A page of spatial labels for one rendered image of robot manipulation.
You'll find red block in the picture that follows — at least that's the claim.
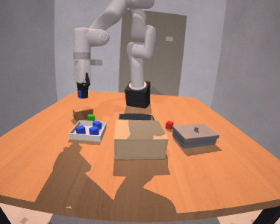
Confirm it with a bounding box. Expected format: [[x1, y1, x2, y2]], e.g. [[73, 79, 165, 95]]
[[165, 121, 174, 130]]

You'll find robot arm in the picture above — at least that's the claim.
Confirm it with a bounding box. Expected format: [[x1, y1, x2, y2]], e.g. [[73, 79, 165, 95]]
[[73, 0, 156, 90]]

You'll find brown cardboard box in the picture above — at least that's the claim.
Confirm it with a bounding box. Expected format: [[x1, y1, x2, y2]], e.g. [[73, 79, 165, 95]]
[[72, 107, 93, 121]]

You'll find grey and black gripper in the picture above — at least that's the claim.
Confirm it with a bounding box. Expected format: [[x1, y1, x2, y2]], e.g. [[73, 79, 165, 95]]
[[73, 59, 91, 99]]

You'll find green block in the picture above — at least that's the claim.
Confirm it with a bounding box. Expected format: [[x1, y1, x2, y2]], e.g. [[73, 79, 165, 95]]
[[87, 114, 95, 122]]

